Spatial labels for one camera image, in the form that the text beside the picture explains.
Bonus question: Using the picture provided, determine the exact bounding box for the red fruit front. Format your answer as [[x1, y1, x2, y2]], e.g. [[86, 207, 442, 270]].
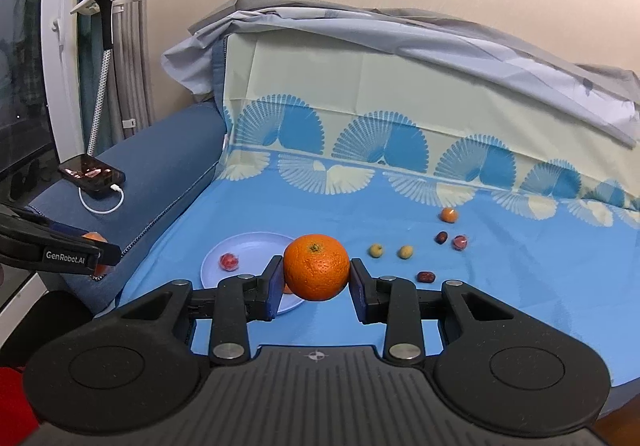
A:
[[218, 253, 240, 272]]

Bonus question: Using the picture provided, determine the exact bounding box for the red fruit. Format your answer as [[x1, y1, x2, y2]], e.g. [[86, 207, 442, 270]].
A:
[[218, 253, 240, 272], [451, 235, 469, 251]]

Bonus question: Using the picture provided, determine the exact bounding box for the dark red jujube back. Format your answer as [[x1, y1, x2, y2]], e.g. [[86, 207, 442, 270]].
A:
[[434, 232, 448, 244]]

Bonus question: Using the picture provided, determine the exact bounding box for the dark red jujube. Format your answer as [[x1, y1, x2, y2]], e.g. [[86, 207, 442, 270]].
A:
[[416, 272, 436, 284], [434, 232, 448, 244]]

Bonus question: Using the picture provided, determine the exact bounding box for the lavender plastic plate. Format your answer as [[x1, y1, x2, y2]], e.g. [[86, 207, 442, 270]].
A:
[[199, 230, 307, 316]]

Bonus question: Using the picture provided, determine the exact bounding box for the yellow green fruit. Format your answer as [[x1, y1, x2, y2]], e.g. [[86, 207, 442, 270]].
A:
[[397, 246, 414, 260], [368, 244, 384, 258]]

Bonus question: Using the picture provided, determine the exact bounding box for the large orange front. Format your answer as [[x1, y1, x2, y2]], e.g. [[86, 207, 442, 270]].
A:
[[283, 234, 350, 302]]

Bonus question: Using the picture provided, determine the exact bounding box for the black smartphone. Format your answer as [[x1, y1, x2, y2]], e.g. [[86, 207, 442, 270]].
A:
[[58, 154, 126, 199]]

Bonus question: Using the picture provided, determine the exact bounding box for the dark red jujube front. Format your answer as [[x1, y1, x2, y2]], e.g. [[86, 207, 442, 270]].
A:
[[416, 272, 436, 284]]

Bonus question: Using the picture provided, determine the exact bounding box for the wrapped red fruit right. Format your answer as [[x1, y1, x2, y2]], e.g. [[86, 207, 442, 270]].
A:
[[451, 235, 469, 251]]

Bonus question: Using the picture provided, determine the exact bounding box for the blue denim sofa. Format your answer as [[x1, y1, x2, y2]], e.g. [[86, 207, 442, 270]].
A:
[[28, 102, 226, 314]]

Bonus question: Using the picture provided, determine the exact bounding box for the grey curtain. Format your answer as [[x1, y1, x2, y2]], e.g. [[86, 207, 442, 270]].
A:
[[107, 2, 155, 143]]

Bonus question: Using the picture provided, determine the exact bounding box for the small orange back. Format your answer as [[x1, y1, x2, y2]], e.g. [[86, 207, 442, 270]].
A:
[[439, 208, 459, 224]]

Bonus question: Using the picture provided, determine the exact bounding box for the blue patterned bed sheet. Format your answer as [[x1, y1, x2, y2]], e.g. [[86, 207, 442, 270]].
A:
[[122, 31, 639, 385]]

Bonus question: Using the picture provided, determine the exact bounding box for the grey blue blanket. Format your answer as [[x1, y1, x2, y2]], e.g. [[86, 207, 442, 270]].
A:
[[162, 0, 639, 147]]

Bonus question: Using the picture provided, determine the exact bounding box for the white charging cable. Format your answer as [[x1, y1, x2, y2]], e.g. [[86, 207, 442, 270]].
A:
[[78, 184, 125, 216]]

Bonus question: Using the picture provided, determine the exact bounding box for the braided steamer hose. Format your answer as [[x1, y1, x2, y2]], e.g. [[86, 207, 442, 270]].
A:
[[86, 47, 113, 157]]

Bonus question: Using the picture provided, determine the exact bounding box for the white window frame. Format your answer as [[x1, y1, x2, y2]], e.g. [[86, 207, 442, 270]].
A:
[[40, 0, 85, 161]]

